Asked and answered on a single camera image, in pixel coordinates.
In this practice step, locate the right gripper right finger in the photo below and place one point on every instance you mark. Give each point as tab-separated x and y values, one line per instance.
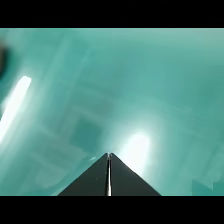
126	180

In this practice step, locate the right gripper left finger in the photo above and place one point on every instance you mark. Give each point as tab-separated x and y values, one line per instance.
95	180

